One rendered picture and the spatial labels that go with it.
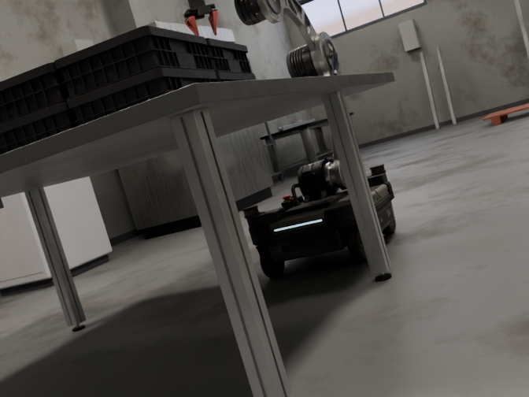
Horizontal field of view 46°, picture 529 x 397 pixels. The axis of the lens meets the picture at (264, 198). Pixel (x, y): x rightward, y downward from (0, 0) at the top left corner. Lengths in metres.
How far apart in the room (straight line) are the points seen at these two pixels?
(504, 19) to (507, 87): 1.17
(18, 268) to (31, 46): 2.59
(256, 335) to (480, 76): 10.96
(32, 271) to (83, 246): 0.46
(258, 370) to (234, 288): 0.18
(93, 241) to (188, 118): 4.07
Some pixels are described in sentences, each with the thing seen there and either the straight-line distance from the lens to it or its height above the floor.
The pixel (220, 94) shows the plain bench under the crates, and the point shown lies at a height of 0.67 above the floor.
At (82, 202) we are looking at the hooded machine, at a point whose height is 0.54.
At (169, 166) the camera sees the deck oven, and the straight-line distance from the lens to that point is 5.95.
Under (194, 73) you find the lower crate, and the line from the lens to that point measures 1.83.
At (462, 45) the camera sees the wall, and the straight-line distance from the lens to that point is 12.10.
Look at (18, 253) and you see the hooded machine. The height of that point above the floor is 0.31.
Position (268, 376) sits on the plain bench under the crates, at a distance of 1.33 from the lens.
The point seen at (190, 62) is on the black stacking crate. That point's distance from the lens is 1.84.
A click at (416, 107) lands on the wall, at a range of 12.25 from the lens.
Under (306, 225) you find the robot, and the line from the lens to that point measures 2.50.
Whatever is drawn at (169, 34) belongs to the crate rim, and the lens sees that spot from 1.77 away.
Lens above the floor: 0.55
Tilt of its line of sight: 4 degrees down
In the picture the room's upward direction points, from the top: 16 degrees counter-clockwise
